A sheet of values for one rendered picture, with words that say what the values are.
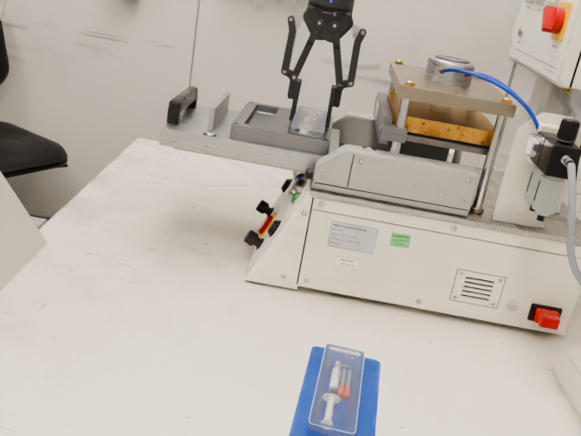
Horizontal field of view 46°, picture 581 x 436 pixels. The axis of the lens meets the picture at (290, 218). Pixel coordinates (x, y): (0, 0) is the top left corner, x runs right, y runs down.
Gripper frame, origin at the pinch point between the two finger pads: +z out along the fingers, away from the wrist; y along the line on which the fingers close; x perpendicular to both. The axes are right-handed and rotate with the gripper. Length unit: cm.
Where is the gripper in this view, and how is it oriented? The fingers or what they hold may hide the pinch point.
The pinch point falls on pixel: (312, 105)
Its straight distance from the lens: 120.3
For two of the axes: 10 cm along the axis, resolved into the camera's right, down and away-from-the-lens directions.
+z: -1.7, 9.2, 3.5
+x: -0.9, 3.4, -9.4
